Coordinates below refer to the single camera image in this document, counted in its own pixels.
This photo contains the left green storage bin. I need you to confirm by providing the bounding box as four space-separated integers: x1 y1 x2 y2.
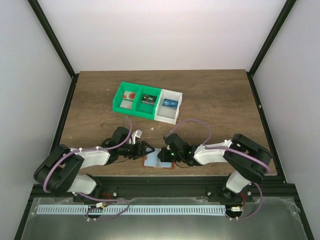
112 81 141 115

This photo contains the black frame post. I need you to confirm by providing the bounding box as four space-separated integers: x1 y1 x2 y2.
26 0 77 79
248 0 298 76

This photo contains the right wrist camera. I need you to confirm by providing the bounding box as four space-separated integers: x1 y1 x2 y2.
163 134 170 140

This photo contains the black aluminium frame rail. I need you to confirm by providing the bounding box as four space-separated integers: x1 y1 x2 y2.
32 176 296 203

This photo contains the left black frame post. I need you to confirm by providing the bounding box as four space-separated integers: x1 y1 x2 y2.
26 0 77 79

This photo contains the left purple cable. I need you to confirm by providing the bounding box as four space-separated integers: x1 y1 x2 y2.
42 117 133 193

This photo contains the black card in bin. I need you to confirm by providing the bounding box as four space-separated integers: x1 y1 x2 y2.
141 94 157 105

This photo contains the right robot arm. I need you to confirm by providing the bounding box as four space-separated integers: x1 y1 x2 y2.
157 133 273 202

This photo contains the white red credit card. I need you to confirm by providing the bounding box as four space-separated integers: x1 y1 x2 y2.
119 100 133 110

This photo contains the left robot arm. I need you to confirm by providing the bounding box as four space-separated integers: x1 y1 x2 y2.
33 126 155 202

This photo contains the right black frame post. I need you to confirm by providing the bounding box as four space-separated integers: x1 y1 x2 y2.
248 0 298 76

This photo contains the blue VIP card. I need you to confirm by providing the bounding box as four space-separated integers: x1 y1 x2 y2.
162 98 179 110

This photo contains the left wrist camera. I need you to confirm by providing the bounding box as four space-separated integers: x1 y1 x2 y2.
130 129 142 145

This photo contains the middle green storage bin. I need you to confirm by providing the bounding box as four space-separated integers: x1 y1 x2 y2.
132 85 162 120

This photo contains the purple cable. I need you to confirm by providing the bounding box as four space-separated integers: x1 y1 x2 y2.
42 117 133 193
167 118 272 221

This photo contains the green storage bin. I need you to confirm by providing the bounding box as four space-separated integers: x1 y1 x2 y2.
112 81 141 115
132 85 162 120

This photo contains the brown leather card holder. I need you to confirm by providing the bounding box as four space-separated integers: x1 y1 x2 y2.
142 148 175 169

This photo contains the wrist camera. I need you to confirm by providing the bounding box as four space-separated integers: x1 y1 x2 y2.
163 134 170 140
130 129 142 145

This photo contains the light blue slotted cable duct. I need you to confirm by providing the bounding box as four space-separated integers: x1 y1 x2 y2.
36 204 226 216

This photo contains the white storage bin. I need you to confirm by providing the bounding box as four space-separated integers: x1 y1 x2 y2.
154 89 183 125

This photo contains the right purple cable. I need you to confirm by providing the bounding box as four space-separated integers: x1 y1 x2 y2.
167 118 272 221

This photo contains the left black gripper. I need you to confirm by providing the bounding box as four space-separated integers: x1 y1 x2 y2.
118 141 155 160

